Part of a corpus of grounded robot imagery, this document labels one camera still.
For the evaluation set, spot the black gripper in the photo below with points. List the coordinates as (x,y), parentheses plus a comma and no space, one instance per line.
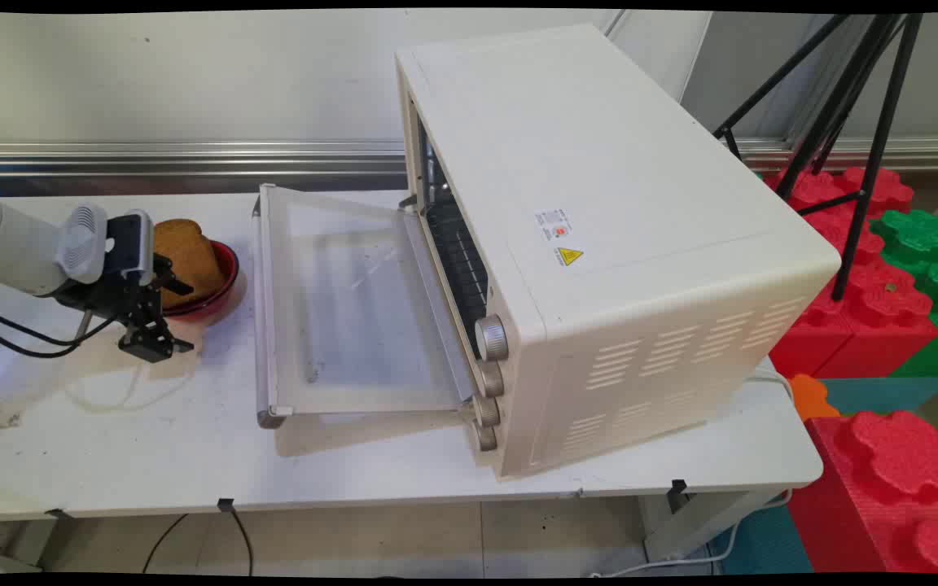
(103,295)

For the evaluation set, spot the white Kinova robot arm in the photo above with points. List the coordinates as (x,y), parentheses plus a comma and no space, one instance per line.
(9,244)

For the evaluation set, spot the brown toast slice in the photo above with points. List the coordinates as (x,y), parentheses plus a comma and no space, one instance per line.
(187,259)

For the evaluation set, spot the red glass bowl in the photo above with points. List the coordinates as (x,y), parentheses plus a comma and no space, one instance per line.
(221,285)

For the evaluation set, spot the glass oven door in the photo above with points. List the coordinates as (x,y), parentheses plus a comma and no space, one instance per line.
(339,317)

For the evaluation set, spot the black table clip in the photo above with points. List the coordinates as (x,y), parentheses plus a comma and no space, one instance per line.
(59,513)
(677,490)
(225,505)

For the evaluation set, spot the silver oven knob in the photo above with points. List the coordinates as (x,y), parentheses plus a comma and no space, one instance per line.
(485,436)
(490,379)
(492,338)
(487,410)

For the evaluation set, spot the white toaster oven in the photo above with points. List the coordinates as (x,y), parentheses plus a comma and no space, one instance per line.
(599,244)

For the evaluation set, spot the orange foam piece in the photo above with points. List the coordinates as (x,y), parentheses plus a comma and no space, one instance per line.
(811,396)

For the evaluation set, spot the black tripod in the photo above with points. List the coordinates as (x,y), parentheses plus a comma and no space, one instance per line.
(852,122)

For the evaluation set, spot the teal foam mat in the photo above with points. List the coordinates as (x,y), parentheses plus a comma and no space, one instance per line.
(876,396)

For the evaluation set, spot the large red foam block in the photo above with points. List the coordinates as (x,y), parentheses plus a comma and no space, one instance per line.
(884,496)

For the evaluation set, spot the green foam block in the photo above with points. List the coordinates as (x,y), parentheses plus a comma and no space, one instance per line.
(929,277)

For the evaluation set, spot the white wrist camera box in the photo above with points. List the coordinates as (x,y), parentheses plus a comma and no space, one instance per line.
(131,247)

